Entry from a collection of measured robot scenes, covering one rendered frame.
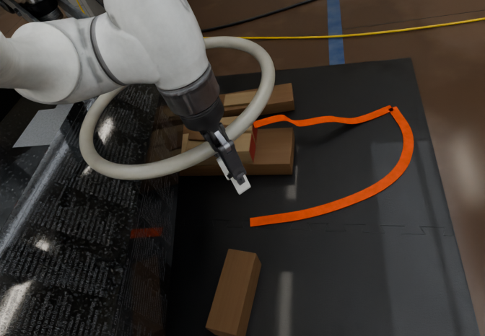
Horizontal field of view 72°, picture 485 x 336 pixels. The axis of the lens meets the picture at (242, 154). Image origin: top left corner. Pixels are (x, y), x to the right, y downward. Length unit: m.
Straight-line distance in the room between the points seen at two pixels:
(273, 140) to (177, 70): 1.27
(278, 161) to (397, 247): 0.63
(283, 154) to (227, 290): 0.69
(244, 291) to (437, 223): 0.82
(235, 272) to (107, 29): 1.06
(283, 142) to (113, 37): 1.31
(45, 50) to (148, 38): 0.12
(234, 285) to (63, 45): 1.06
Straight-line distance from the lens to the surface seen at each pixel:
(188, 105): 0.51
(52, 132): 1.14
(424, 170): 1.71
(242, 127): 0.63
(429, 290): 1.45
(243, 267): 1.36
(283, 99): 1.93
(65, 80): 0.49
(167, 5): 0.45
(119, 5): 0.46
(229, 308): 1.32
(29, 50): 0.47
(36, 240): 0.98
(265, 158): 1.63
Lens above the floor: 1.37
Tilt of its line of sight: 48 degrees down
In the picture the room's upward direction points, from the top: 21 degrees counter-clockwise
